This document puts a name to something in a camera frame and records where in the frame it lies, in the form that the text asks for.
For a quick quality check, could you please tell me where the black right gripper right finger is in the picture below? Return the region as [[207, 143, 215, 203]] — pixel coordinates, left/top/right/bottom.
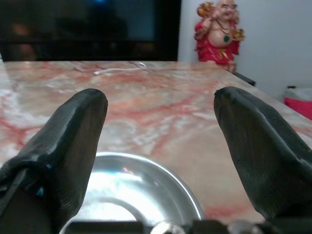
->
[[214, 86, 312, 221]]

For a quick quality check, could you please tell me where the shiny steel plate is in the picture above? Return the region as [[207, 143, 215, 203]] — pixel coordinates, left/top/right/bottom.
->
[[59, 152, 204, 234]]

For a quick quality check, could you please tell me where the red and white bag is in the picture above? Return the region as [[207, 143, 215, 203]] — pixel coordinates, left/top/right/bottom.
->
[[283, 85, 312, 118]]

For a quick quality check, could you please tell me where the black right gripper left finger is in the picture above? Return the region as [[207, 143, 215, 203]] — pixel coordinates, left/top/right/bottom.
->
[[0, 88, 108, 234]]

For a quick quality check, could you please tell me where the white cable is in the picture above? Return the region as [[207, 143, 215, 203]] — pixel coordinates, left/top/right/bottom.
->
[[93, 61, 147, 76]]

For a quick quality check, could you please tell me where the red laughing Buddha statue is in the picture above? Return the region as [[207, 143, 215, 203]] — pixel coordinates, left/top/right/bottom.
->
[[194, 0, 245, 73]]

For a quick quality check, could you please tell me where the black television screen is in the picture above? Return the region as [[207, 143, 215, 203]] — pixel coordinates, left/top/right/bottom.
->
[[0, 0, 182, 62]]

